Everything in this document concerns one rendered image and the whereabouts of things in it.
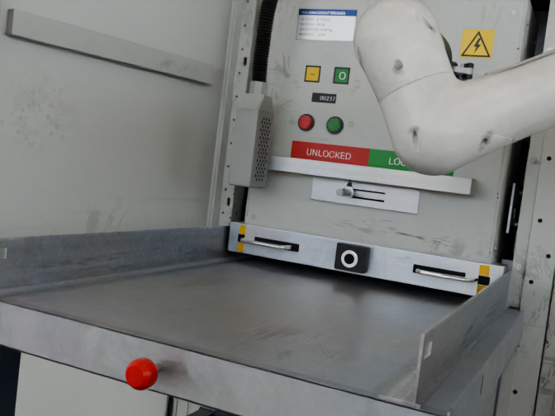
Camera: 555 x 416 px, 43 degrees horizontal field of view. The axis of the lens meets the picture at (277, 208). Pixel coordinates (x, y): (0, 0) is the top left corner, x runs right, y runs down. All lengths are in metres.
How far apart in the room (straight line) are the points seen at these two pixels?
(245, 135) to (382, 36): 0.49
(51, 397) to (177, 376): 1.06
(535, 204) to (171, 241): 0.65
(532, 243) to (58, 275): 0.80
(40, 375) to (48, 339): 0.95
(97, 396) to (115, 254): 0.65
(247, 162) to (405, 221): 0.31
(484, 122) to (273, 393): 0.40
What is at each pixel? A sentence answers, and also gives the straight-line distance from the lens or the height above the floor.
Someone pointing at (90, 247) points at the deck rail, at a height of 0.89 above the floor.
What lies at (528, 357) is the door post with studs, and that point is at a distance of 1.34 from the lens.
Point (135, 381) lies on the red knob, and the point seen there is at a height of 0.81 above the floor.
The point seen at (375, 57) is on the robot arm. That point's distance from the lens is 0.89.
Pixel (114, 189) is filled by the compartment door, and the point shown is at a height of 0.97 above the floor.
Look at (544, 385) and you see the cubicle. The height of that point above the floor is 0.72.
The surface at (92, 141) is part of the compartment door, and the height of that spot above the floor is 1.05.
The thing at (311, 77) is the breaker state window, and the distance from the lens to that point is 1.38.
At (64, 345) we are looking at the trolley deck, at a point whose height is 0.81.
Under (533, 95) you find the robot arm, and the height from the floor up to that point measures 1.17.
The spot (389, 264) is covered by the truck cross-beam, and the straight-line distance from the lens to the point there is 1.30.
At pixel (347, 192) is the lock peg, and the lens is 1.30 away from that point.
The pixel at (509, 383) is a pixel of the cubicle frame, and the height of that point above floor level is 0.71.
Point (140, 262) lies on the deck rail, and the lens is 1.19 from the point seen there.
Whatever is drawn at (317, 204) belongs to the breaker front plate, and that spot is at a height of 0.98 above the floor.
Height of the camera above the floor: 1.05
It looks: 3 degrees down
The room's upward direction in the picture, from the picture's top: 7 degrees clockwise
